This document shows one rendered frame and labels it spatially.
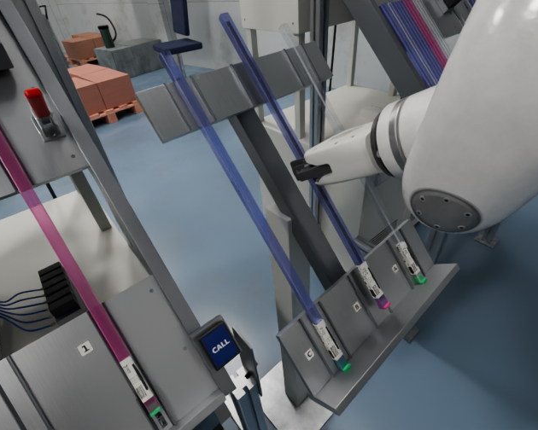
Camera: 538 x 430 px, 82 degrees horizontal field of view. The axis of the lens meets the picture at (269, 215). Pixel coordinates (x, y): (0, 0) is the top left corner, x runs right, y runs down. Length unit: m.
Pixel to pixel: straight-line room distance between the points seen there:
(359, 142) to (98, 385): 0.43
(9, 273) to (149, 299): 0.62
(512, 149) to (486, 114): 0.02
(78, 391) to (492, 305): 1.50
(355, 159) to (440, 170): 0.14
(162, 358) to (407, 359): 1.05
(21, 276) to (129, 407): 0.60
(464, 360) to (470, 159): 1.27
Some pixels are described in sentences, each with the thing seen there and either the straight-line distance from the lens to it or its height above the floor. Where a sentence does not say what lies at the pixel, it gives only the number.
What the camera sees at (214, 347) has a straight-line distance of 0.46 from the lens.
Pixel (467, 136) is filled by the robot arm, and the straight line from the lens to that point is 0.21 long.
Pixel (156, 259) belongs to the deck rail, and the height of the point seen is 0.87.
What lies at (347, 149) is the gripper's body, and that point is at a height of 1.03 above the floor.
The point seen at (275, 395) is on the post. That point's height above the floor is 0.01.
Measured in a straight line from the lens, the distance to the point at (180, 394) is 0.51.
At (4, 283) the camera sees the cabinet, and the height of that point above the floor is 0.62.
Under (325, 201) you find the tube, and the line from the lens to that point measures 0.48.
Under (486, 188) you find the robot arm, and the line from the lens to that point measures 0.23.
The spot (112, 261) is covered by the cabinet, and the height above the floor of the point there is 0.62.
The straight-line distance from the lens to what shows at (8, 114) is 0.56.
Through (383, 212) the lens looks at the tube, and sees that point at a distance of 0.58.
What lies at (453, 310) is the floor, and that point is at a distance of 1.56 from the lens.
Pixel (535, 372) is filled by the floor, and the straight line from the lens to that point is 1.54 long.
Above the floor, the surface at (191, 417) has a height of 0.73.
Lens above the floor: 1.19
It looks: 39 degrees down
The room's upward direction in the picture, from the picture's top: 6 degrees counter-clockwise
